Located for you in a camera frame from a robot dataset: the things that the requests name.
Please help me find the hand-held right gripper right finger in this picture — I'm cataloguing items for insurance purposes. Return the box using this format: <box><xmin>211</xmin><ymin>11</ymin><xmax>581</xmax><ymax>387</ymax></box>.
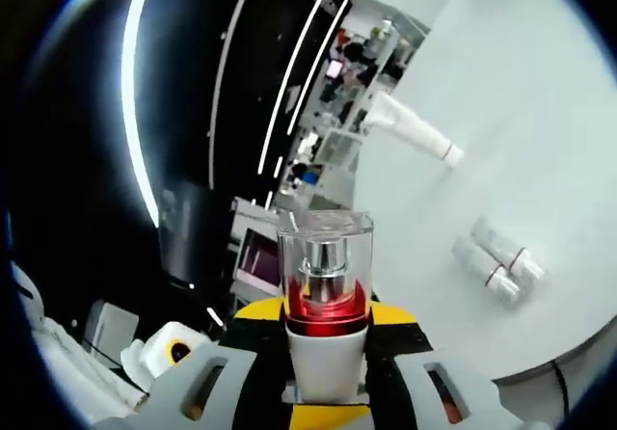
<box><xmin>363</xmin><ymin>302</ymin><xmax>550</xmax><ymax>430</ymax></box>

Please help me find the white glass cabinet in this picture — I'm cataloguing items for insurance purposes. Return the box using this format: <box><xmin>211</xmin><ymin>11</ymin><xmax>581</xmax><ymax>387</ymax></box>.
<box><xmin>312</xmin><ymin>125</ymin><xmax>365</xmax><ymax>169</ymax></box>

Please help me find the white ceiling light strip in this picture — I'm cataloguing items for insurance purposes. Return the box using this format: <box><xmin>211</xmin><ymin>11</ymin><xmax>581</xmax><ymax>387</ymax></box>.
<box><xmin>257</xmin><ymin>0</ymin><xmax>327</xmax><ymax>175</ymax></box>
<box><xmin>286</xmin><ymin>0</ymin><xmax>351</xmax><ymax>137</ymax></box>

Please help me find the white red-collared skincare bottle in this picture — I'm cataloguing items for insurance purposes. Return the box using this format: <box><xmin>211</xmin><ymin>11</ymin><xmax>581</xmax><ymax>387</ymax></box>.
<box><xmin>276</xmin><ymin>209</ymin><xmax>376</xmax><ymax>405</ymax></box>

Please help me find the thick black cable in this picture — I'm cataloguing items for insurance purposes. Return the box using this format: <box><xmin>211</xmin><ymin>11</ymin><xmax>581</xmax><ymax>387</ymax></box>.
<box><xmin>550</xmin><ymin>360</ymin><xmax>574</xmax><ymax>417</ymax></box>

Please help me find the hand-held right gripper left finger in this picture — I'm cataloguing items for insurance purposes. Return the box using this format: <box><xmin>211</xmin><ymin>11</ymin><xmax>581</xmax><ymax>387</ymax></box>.
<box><xmin>91</xmin><ymin>297</ymin><xmax>293</xmax><ymax>430</ymax></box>

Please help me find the white skincare tube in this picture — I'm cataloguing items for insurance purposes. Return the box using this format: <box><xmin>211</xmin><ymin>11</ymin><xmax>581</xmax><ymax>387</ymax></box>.
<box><xmin>362</xmin><ymin>91</ymin><xmax>466</xmax><ymax>167</ymax></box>

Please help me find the purple-screen computer monitor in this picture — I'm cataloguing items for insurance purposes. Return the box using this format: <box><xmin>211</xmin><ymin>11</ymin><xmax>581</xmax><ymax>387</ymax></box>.
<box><xmin>233</xmin><ymin>225</ymin><xmax>285</xmax><ymax>292</ymax></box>

